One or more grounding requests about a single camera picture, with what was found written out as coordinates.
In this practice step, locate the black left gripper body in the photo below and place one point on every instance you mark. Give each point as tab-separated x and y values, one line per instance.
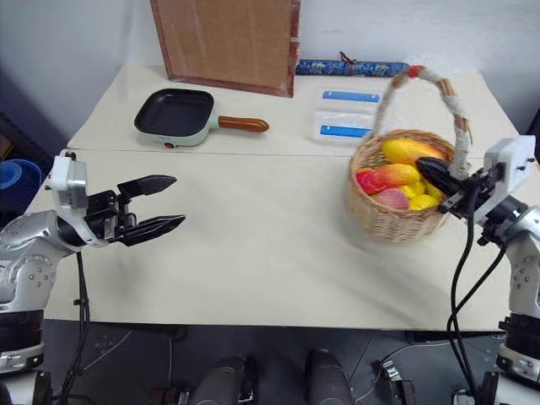
105	215

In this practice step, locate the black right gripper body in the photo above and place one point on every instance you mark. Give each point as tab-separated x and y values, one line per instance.
474	192

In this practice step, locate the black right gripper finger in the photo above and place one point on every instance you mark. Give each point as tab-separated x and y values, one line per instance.
443	182
432	164

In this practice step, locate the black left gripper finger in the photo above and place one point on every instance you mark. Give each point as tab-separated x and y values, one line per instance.
156	225
149	185

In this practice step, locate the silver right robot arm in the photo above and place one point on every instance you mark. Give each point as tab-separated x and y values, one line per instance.
525	270

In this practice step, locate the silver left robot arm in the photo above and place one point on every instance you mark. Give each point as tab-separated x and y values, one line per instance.
25	253

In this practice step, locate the yellow lemon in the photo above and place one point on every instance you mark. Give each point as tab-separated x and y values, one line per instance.
419	200

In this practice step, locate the yellow orange mango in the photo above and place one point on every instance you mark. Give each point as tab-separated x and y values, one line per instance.
405	151

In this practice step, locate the red orange mango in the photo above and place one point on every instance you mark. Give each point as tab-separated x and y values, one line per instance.
390	175

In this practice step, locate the pink peach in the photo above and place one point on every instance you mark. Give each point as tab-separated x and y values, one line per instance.
392	198

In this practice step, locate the square green frying pan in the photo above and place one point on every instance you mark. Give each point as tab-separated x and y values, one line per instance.
175	111

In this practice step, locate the blue plastic tub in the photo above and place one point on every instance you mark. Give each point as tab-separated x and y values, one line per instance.
19	179

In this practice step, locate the clear box blue lid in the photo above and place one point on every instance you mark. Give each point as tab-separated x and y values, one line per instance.
341	128

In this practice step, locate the clear packet blue label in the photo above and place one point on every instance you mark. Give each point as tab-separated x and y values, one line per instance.
350	96

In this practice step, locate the blue patterned scroll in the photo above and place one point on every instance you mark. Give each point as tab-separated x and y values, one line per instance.
320	67

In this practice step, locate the brown framed cork board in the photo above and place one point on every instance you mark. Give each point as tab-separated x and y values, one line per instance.
223	38

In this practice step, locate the dark rounded shape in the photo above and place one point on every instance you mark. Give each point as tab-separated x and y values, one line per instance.
329	375
223	379

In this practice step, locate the black floor plug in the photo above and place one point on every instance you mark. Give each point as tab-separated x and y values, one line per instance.
394	375

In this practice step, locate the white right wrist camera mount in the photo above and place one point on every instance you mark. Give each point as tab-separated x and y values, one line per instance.
512	160

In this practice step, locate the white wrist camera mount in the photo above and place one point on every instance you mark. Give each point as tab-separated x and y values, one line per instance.
67	179
512	160

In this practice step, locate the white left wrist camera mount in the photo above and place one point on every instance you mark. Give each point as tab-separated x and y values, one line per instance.
67	179

